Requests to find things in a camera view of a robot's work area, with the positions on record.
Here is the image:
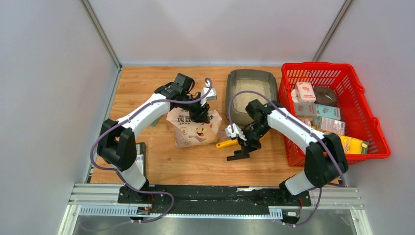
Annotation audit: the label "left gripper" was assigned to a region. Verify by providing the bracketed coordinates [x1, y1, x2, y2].
[179, 94, 210, 125]

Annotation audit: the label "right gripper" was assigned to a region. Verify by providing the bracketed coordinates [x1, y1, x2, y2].
[236, 122, 271, 156]

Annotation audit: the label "black bag clip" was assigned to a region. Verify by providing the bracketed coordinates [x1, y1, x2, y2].
[226, 149, 252, 162]

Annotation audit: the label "yellow plastic scoop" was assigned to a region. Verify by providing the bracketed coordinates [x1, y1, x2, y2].
[215, 140, 238, 149]

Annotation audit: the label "pink cat litter bag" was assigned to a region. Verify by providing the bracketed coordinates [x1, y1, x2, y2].
[166, 108, 227, 148]

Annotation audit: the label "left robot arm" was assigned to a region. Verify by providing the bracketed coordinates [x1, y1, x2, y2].
[90, 73, 214, 203]

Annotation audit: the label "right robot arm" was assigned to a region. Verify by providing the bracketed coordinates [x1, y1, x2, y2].
[225, 99, 348, 205]

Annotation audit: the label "grey litter box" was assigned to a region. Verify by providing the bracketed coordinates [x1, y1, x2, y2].
[225, 69, 278, 126]

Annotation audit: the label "black flat box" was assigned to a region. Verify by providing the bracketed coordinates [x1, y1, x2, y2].
[135, 142, 146, 177]

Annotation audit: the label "teal pink box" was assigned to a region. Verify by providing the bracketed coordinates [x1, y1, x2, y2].
[294, 103, 341, 120]

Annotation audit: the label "white patterned box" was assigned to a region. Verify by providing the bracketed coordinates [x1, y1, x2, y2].
[312, 117, 346, 135]

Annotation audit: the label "pink white carton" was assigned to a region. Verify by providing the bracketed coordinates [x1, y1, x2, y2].
[291, 82, 317, 103]

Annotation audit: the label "brown round container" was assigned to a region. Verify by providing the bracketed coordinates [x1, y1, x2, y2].
[313, 86, 337, 106]

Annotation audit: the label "yellow sponge pack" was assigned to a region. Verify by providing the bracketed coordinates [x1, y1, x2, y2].
[338, 135, 369, 154]

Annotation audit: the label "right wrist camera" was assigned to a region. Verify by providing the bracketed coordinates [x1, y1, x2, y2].
[225, 123, 244, 140]

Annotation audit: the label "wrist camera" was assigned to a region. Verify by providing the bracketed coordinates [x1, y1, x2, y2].
[225, 123, 244, 140]
[200, 87, 217, 106]

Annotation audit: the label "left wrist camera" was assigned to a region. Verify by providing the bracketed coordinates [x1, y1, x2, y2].
[200, 87, 217, 106]

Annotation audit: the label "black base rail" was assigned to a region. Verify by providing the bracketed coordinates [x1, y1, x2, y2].
[117, 185, 312, 218]

